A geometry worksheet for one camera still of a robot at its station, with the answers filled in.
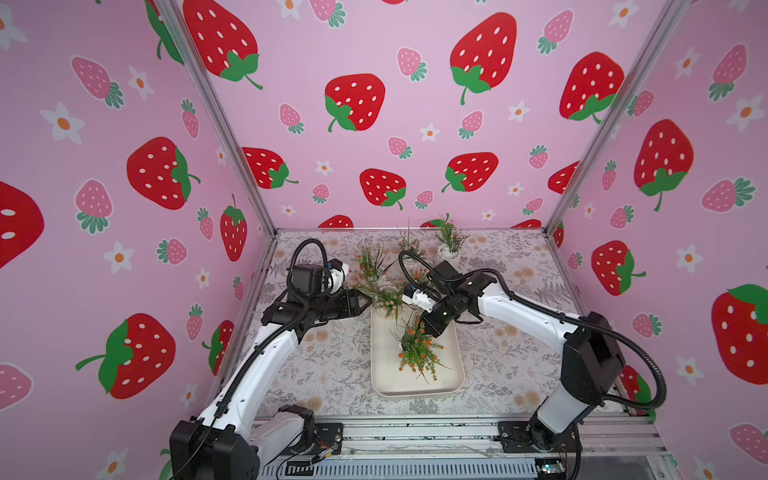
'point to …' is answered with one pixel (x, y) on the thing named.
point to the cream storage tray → (386, 343)
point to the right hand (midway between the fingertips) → (415, 332)
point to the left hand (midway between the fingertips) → (367, 300)
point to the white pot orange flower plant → (419, 352)
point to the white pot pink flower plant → (388, 302)
